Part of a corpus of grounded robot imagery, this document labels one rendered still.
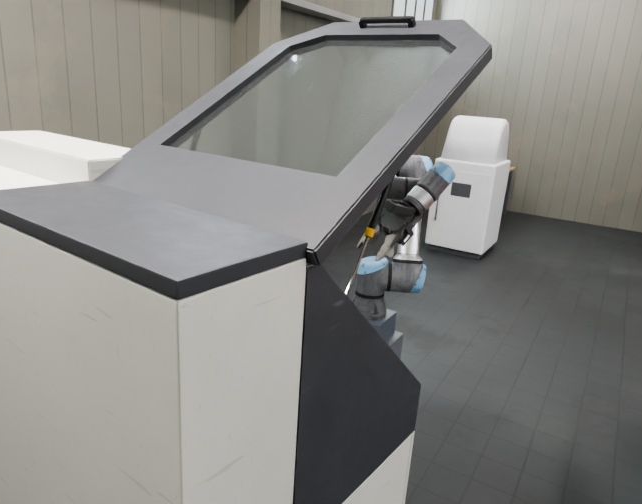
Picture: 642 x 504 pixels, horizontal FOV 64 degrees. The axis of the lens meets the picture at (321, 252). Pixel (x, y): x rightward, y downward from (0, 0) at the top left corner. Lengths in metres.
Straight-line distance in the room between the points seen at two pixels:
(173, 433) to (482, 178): 5.39
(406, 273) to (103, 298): 1.35
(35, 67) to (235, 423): 3.14
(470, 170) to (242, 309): 5.31
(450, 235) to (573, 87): 3.71
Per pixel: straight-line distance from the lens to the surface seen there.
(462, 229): 6.13
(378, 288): 2.03
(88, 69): 3.99
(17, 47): 3.73
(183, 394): 0.80
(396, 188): 1.66
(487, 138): 6.11
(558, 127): 9.03
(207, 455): 0.90
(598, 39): 9.04
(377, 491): 1.59
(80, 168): 1.46
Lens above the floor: 1.75
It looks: 17 degrees down
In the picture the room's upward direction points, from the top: 4 degrees clockwise
